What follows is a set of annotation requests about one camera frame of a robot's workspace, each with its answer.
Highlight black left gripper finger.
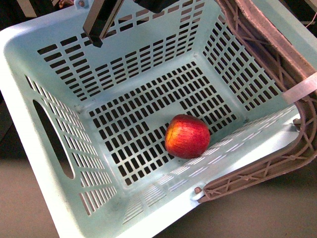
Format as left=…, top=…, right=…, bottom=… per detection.
left=83, top=0, right=124, bottom=48

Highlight light blue plastic basket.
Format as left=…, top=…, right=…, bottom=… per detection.
left=0, top=0, right=317, bottom=238

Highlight red yellow apple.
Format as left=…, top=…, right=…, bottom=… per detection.
left=164, top=115, right=210, bottom=159

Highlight brown basket handle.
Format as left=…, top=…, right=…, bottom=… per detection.
left=195, top=0, right=317, bottom=203

